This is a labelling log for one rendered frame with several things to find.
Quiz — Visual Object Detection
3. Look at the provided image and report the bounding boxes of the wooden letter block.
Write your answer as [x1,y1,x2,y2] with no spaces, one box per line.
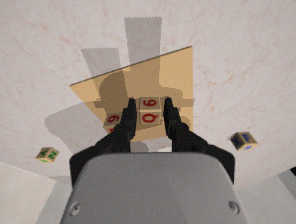
[139,97,161,124]
[231,132,258,151]
[103,112,122,134]
[35,147,59,163]

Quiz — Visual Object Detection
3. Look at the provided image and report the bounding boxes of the tan flat mat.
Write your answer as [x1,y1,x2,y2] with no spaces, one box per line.
[69,46,193,142]

